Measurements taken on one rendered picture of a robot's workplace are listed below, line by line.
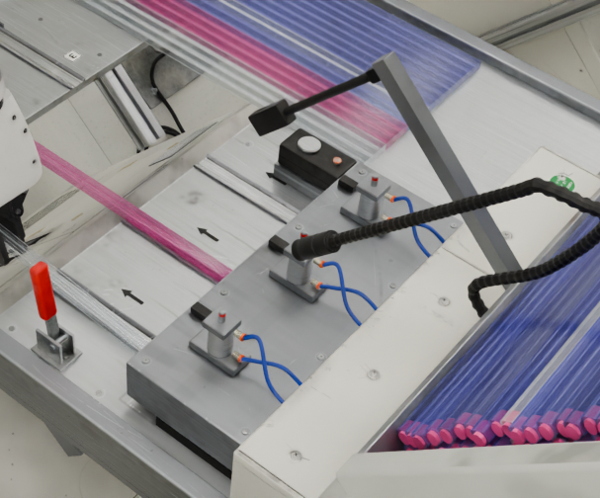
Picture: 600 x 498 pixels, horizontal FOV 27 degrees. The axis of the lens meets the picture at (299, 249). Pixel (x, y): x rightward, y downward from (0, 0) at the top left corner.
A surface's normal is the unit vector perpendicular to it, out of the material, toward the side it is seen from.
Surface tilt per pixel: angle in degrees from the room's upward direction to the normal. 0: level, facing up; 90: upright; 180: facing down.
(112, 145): 0
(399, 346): 42
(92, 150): 0
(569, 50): 90
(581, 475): 90
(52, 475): 0
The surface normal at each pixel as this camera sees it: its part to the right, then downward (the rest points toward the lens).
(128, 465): -0.61, 0.55
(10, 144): 0.76, 0.36
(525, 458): -0.52, -0.82
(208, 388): 0.09, -0.68
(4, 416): 0.60, -0.16
